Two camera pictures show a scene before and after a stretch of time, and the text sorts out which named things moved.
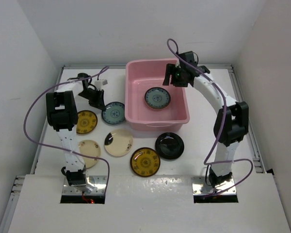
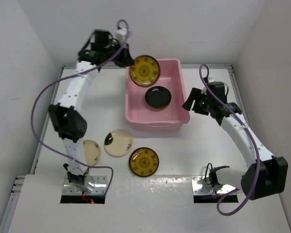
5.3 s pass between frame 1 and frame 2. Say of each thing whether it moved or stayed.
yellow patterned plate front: stayed
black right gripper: moved
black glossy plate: moved
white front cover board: stayed
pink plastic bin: stayed
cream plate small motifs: stayed
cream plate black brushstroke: stayed
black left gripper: moved
